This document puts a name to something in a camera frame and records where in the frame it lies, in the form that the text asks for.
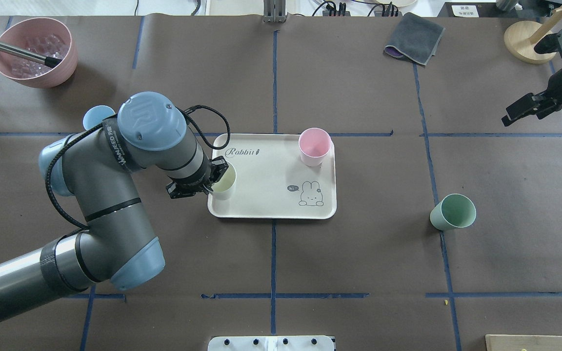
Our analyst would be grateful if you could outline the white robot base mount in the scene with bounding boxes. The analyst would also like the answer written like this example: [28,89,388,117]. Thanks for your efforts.
[207,335,336,351]

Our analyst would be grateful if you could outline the pink bowl with ice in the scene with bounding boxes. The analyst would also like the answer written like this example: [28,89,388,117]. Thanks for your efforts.
[0,17,78,88]

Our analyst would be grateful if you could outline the pink cup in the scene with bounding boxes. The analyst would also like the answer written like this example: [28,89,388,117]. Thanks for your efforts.
[299,127,333,167]

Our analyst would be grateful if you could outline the metal black-tipped tongs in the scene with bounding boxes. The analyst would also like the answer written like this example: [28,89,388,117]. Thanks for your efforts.
[0,41,63,68]

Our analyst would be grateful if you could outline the wooden cutting board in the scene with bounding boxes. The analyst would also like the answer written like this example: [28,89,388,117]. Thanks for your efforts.
[485,334,562,351]

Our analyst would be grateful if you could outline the cream yellow cup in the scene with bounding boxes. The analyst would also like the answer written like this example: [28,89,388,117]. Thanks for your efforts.
[210,162,237,200]

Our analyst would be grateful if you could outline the cream rabbit tray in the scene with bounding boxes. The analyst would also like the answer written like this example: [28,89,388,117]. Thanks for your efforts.
[207,133,337,219]

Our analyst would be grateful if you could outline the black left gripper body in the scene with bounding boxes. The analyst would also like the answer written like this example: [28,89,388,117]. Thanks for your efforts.
[174,157,214,186]

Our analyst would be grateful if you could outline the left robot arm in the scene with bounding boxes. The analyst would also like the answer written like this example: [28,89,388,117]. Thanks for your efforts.
[0,92,228,322]

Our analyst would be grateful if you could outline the grey folded cloth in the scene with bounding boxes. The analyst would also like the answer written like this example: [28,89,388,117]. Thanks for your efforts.
[383,13,445,66]

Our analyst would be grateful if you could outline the blue cup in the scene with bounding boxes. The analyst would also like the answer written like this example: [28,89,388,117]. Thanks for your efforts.
[82,105,115,130]

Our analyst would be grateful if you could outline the wooden mug tree stand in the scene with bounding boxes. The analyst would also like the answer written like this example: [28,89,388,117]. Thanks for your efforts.
[504,6,562,64]

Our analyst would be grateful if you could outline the green cup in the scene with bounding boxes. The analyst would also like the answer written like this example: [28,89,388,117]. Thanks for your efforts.
[429,194,477,231]

